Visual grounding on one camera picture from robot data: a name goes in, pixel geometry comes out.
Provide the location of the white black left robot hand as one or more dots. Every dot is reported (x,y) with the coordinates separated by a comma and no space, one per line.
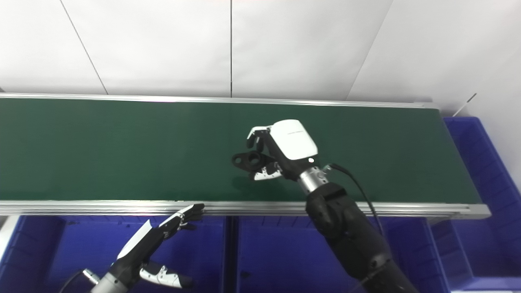
(138,248)

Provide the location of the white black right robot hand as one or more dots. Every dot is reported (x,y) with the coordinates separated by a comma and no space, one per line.
(293,142)

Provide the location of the black flanged machine part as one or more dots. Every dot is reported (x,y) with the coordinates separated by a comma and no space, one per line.
(244,159)

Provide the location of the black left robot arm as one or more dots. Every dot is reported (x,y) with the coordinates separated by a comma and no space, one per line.
(108,285)

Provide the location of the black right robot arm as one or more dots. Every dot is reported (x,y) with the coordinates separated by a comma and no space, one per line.
(350,232)

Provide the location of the blue plastic bin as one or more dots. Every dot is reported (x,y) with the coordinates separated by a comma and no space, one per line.
(285,252)
(203,252)
(488,171)

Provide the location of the green conveyor belt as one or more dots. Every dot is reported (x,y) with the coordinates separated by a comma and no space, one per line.
(122,150)
(244,208)

